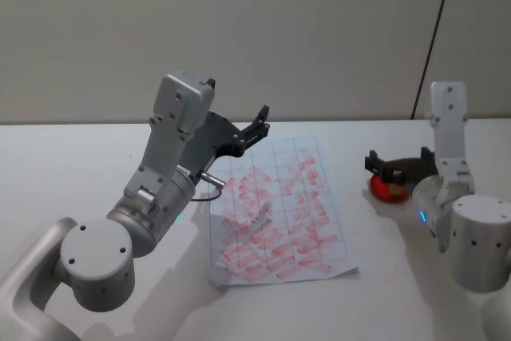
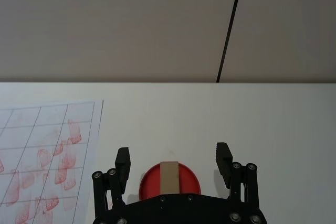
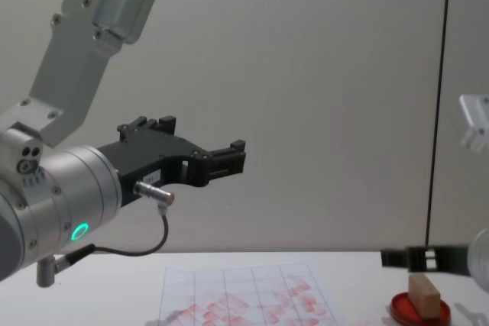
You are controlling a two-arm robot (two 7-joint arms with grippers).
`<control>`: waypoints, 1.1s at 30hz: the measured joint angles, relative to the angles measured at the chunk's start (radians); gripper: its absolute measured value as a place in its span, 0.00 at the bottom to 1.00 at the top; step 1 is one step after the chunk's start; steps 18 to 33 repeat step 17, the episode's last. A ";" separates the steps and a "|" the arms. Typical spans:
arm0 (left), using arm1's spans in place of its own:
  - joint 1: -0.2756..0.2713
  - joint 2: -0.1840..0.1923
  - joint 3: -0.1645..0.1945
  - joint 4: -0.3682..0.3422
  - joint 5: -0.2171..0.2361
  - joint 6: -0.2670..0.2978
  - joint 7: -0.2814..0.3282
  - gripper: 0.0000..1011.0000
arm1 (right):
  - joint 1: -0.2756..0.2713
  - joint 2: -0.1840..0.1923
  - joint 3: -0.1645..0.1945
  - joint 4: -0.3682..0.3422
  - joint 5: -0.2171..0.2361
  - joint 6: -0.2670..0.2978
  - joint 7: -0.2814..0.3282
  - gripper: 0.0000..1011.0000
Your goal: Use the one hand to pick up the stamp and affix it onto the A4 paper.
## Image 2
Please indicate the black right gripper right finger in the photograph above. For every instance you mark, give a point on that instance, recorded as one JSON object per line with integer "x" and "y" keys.
{"x": 237, "y": 179}

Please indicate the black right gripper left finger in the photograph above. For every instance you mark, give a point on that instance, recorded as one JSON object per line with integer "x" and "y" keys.
{"x": 119, "y": 174}

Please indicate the red round stamp pad case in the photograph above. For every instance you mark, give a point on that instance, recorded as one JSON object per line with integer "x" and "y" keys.
{"x": 151, "y": 183}

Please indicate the brown tape strip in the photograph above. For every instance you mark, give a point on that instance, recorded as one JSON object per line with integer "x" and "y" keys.
{"x": 169, "y": 176}

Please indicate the white grid paper, red stamps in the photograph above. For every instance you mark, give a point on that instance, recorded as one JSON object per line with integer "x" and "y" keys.
{"x": 39, "y": 155}

